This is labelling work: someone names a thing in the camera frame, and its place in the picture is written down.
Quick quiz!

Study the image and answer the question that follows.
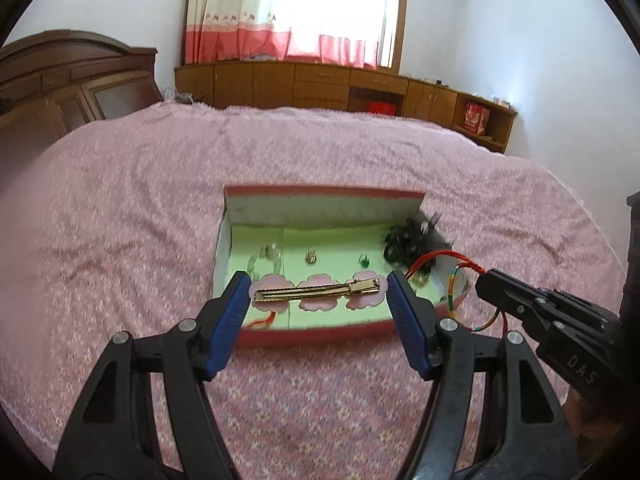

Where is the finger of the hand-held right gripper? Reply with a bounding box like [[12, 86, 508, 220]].
[[474, 268, 552, 335]]

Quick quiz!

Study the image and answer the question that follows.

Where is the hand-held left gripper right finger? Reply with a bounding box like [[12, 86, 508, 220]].
[[386, 270, 576, 480]]

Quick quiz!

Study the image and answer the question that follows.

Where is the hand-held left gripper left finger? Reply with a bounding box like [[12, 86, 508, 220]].
[[52, 270, 253, 480]]

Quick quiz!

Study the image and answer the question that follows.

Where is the thin red string bracelet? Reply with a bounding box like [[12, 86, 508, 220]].
[[242, 309, 279, 331]]

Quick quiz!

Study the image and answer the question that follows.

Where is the red multicolour cord bracelet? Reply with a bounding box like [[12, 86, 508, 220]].
[[404, 252, 509, 334]]

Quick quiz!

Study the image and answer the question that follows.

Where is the pink flower hair clip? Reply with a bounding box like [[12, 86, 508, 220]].
[[248, 272, 389, 314]]

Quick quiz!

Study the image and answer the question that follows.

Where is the pink cardboard box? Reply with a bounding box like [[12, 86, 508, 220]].
[[212, 185, 474, 351]]

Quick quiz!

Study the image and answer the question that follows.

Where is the clear crystal hair ornament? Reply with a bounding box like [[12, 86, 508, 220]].
[[247, 242, 284, 277]]

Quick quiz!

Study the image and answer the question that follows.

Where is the black feather hair accessory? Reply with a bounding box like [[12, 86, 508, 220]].
[[382, 212, 452, 269]]

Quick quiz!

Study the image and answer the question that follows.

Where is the pink floral bedspread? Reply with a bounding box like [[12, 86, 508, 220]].
[[0, 100, 629, 480]]

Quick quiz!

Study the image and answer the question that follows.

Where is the red gift box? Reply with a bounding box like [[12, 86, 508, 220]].
[[464, 101, 491, 134]]

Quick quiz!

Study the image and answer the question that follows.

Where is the long wooden cabinet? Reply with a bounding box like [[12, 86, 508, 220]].
[[174, 60, 519, 155]]

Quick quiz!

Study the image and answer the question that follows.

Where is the dark wooden headboard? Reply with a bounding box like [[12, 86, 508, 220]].
[[0, 30, 164, 187]]

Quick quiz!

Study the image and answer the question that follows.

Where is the pink and white curtain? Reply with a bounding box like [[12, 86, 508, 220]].
[[182, 0, 401, 71]]

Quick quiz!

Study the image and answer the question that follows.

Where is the wooden framed window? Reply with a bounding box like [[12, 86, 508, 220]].
[[265, 0, 410, 74]]

